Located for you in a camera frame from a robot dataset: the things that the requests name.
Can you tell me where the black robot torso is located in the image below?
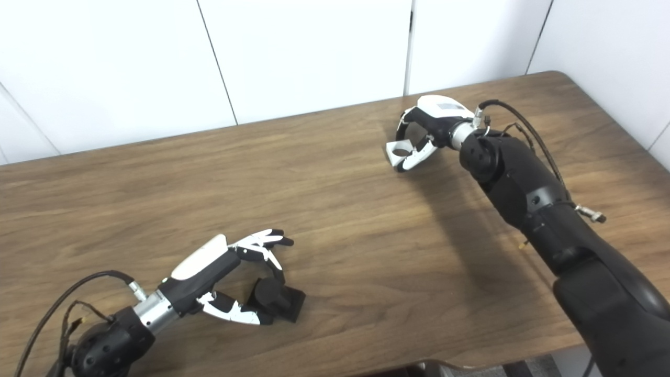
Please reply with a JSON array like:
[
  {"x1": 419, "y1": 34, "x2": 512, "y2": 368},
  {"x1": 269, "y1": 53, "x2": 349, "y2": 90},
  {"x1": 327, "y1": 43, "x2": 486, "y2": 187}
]
[{"x1": 361, "y1": 359, "x2": 511, "y2": 377}]

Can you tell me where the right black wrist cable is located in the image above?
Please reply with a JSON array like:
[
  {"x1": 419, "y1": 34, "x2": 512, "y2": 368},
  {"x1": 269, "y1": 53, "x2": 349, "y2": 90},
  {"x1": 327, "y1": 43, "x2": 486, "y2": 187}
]
[{"x1": 474, "y1": 99, "x2": 608, "y2": 224}]

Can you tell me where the black peg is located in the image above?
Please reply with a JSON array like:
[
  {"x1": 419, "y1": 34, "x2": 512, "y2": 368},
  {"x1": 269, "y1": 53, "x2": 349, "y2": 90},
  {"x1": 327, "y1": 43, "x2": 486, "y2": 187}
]
[{"x1": 246, "y1": 276, "x2": 306, "y2": 324}]

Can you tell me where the white square piece with hole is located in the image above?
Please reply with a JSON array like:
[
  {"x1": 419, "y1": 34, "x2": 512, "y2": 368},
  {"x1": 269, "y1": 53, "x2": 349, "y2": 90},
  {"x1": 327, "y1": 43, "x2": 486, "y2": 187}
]
[{"x1": 386, "y1": 140, "x2": 419, "y2": 168}]

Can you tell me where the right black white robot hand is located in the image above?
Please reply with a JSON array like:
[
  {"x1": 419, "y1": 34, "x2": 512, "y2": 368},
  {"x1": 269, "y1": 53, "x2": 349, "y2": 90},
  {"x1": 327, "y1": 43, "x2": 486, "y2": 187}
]
[{"x1": 386, "y1": 95, "x2": 477, "y2": 173}]

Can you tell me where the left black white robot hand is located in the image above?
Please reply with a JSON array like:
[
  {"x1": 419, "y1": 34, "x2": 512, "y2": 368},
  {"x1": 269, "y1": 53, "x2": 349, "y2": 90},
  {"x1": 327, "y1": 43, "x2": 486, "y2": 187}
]
[{"x1": 157, "y1": 229, "x2": 295, "y2": 326}]

